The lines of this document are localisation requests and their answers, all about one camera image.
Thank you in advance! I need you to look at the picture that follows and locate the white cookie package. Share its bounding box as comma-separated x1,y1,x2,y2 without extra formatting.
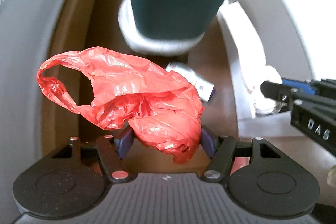
166,62,215,102

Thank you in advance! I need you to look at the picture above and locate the red plastic bag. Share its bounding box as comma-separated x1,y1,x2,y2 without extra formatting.
37,47,203,164

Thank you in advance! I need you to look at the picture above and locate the white crumpled paper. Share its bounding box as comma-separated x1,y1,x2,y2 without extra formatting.
216,1,306,138

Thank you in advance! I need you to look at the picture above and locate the white wardrobe door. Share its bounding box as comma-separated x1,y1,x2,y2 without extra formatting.
230,0,335,81

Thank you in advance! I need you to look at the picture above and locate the white round stool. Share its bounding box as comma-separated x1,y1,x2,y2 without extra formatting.
117,0,207,57

